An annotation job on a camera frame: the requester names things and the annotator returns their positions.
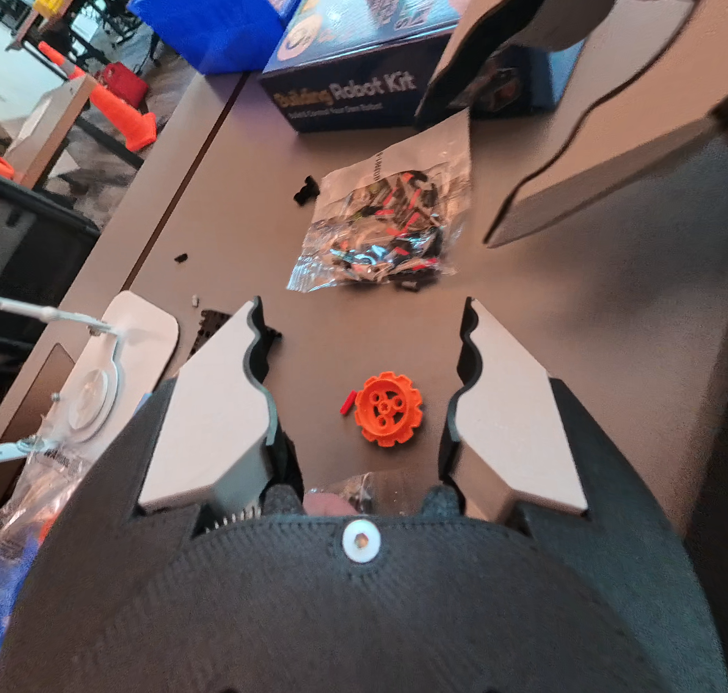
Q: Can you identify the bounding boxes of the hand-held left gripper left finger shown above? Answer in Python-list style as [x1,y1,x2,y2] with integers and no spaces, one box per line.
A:
[138,296,279,516]

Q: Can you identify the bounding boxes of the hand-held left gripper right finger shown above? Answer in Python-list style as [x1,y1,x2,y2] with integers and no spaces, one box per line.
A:
[437,297,588,523]

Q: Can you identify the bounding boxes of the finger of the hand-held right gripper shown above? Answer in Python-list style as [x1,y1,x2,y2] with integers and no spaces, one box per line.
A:
[483,0,728,249]
[414,0,575,131]

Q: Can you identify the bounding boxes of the clear bag with orange gears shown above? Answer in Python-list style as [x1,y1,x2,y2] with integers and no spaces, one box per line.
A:
[0,415,123,643]

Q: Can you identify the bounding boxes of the grey desk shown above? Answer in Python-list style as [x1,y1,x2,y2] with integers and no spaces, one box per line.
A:
[0,70,728,535]

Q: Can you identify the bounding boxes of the black perforated brick plate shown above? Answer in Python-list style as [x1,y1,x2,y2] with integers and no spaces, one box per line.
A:
[190,308,283,358]

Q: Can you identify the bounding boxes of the white stand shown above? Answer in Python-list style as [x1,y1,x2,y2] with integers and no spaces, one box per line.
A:
[0,291,182,466]

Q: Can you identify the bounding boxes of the blue robot kit box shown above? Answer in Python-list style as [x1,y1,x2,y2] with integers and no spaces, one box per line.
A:
[259,0,587,134]

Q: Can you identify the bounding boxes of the orange gear wheel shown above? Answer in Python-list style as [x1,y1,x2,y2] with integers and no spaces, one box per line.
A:
[354,371,423,448]

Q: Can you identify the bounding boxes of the clear bag black red parts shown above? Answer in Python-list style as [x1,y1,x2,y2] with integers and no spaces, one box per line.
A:
[286,108,473,295]

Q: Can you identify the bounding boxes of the black chair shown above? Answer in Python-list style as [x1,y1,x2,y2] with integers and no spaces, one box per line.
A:
[0,178,102,333]

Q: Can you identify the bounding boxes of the blue storage bin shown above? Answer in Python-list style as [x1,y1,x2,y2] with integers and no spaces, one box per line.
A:
[126,0,322,75]

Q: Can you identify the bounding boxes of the orange traffic cone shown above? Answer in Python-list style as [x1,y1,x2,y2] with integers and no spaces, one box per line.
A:
[39,41,157,153]

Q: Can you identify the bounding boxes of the wooden side table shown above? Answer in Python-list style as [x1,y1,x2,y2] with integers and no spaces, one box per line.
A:
[5,74,99,189]

